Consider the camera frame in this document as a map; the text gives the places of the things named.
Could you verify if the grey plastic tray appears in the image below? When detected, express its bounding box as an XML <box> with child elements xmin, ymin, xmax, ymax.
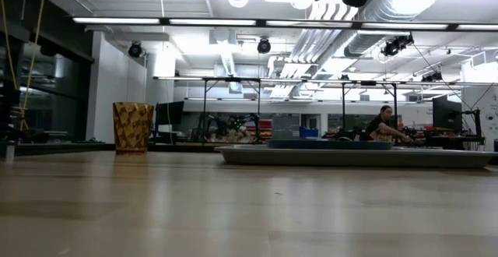
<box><xmin>214</xmin><ymin>144</ymin><xmax>498</xmax><ymax>169</ymax></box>

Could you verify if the black ceiling camera cluster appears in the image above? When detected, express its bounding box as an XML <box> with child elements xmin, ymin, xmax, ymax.
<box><xmin>380</xmin><ymin>33</ymin><xmax>415</xmax><ymax>58</ymax></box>

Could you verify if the person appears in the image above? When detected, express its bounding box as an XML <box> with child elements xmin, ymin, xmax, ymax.
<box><xmin>359</xmin><ymin>104</ymin><xmax>414</xmax><ymax>144</ymax></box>

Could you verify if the black aluminium table frame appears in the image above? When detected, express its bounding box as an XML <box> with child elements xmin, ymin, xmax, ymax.
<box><xmin>72</xmin><ymin>15</ymin><xmax>498</xmax><ymax>32</ymax></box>

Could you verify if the large black monitor on arm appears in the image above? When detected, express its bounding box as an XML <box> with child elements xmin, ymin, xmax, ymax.
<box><xmin>432</xmin><ymin>95</ymin><xmax>486</xmax><ymax>146</ymax></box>

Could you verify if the yellow cable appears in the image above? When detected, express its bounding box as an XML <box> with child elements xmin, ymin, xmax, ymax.
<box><xmin>0</xmin><ymin>0</ymin><xmax>46</xmax><ymax>133</ymax></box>

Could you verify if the black background workstation frame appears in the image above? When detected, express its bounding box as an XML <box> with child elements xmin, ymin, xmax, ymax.
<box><xmin>340</xmin><ymin>79</ymin><xmax>399</xmax><ymax>145</ymax></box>
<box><xmin>201</xmin><ymin>76</ymin><xmax>262</xmax><ymax>145</ymax></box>

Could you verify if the black ceiling spotlight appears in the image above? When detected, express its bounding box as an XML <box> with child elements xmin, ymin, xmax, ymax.
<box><xmin>256</xmin><ymin>37</ymin><xmax>272</xmax><ymax>55</ymax></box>
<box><xmin>128</xmin><ymin>41</ymin><xmax>143</xmax><ymax>59</ymax></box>

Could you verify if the black computer monitor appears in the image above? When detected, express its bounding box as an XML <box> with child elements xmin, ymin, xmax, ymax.
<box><xmin>154</xmin><ymin>100</ymin><xmax>185</xmax><ymax>126</ymax></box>

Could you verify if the amber faceted plastic cup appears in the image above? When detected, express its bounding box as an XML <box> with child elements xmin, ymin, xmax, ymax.
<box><xmin>112</xmin><ymin>101</ymin><xmax>155</xmax><ymax>156</ymax></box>

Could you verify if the dark blue round plate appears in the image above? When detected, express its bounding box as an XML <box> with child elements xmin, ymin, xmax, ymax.
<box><xmin>265</xmin><ymin>139</ymin><xmax>395</xmax><ymax>151</ymax></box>

